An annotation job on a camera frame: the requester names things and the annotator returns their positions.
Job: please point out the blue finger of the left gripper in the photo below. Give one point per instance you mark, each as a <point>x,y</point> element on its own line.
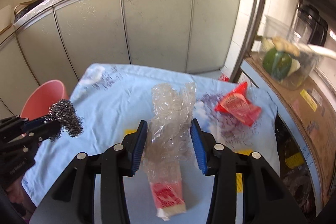
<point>30,125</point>
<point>39,132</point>

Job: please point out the light blue floral cloth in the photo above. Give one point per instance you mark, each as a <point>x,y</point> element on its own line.
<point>111,99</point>

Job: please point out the steel wool scrubber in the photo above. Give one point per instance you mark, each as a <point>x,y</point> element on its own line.
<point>63,118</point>

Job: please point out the red white plastic bag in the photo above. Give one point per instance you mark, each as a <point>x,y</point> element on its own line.
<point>224,78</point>

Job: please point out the clear bag of vegetables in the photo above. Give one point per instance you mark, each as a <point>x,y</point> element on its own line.
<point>284,54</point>

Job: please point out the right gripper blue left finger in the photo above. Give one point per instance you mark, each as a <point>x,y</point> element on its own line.
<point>137,146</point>

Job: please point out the cardboard box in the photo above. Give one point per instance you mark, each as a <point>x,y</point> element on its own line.
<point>310,118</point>

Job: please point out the red snack packet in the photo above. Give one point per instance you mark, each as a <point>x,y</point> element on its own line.
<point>236,104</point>

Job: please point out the black electric kettle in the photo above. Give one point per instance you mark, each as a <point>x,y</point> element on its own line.
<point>309,26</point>

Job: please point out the clear plastic wrap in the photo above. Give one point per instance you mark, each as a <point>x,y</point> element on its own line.
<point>168,138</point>

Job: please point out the red and white wrapper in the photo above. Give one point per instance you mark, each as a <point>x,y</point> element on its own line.
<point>168,199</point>

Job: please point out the pink plastic bucket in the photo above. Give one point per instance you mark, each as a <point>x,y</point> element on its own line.
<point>43,98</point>

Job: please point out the dark basket with handle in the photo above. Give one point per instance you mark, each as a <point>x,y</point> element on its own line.
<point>22,8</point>

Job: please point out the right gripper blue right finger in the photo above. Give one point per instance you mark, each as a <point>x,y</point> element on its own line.
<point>200,146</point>

